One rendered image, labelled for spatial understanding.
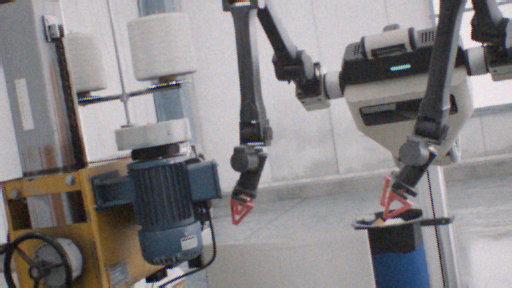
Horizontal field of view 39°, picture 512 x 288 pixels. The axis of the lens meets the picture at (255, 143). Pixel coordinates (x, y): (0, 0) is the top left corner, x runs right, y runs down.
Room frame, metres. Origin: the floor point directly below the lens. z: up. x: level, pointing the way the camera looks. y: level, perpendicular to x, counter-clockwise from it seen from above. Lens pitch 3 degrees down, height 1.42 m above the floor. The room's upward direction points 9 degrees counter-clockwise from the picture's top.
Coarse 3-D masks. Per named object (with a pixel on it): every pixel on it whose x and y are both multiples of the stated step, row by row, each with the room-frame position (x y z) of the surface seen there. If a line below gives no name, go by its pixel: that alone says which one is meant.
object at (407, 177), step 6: (402, 168) 1.81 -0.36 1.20; (408, 168) 1.80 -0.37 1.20; (414, 168) 1.79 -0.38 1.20; (396, 174) 1.83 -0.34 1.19; (402, 174) 1.80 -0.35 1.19; (408, 174) 1.80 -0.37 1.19; (414, 174) 1.79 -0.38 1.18; (420, 174) 1.80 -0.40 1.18; (396, 180) 1.78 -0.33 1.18; (402, 180) 1.80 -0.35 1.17; (408, 180) 1.80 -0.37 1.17; (414, 180) 1.80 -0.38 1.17; (396, 186) 1.78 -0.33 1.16; (402, 186) 1.78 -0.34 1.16; (408, 186) 1.79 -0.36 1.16; (414, 186) 1.81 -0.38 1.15; (414, 192) 1.78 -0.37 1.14
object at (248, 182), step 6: (240, 174) 1.96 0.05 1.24; (246, 174) 1.94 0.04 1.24; (252, 174) 1.94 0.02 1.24; (258, 174) 1.95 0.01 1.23; (240, 180) 1.95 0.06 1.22; (246, 180) 1.94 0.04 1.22; (252, 180) 1.94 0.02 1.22; (258, 180) 1.95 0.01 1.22; (234, 186) 1.94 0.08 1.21; (240, 186) 1.95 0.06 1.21; (246, 186) 1.94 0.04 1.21; (252, 186) 1.95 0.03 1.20; (234, 192) 1.93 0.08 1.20; (246, 192) 1.92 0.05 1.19; (252, 192) 1.93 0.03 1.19; (252, 198) 1.92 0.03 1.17
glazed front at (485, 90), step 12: (468, 0) 9.38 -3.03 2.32; (504, 0) 9.23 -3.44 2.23; (468, 12) 9.38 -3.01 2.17; (504, 12) 9.24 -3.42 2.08; (468, 24) 9.39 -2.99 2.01; (468, 36) 9.40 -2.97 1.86; (480, 84) 9.38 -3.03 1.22; (492, 84) 9.33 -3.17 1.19; (504, 84) 9.28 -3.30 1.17; (480, 96) 9.39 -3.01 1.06; (492, 96) 9.34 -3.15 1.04; (504, 96) 9.29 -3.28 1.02
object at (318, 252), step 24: (240, 240) 2.03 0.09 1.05; (264, 240) 2.03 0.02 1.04; (288, 240) 2.01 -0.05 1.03; (312, 240) 1.90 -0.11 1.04; (336, 240) 1.89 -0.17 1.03; (360, 240) 1.88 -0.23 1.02; (216, 264) 2.03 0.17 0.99; (240, 264) 1.98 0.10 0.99; (264, 264) 1.93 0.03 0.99; (288, 264) 1.90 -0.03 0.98; (312, 264) 1.90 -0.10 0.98; (336, 264) 1.90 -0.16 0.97; (360, 264) 1.89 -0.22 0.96
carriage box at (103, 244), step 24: (96, 168) 1.71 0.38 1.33; (120, 168) 1.81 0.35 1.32; (24, 192) 1.71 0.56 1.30; (48, 192) 1.68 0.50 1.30; (24, 216) 1.77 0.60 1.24; (96, 216) 1.68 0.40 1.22; (120, 216) 1.77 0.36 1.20; (72, 240) 1.67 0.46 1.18; (96, 240) 1.65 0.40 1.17; (120, 240) 1.76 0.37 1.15; (24, 264) 1.72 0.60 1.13; (96, 264) 1.65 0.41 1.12; (144, 264) 1.84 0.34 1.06
